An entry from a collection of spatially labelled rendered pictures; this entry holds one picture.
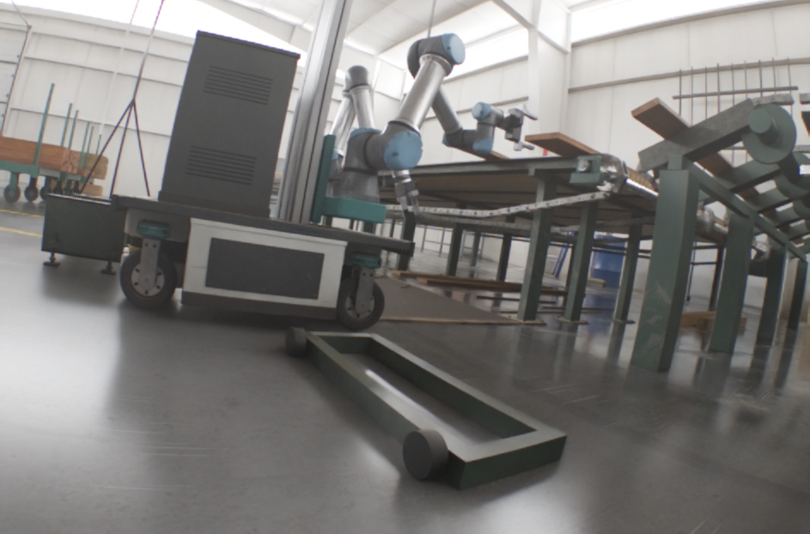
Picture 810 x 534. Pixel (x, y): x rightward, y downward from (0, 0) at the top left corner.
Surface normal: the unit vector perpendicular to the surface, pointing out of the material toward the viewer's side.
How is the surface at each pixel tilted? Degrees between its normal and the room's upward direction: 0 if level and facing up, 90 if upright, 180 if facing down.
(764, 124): 90
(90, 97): 89
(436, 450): 52
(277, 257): 90
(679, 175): 90
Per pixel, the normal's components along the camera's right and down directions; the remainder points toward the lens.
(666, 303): -0.84, -0.14
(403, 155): 0.68, 0.22
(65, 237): 0.52, 0.08
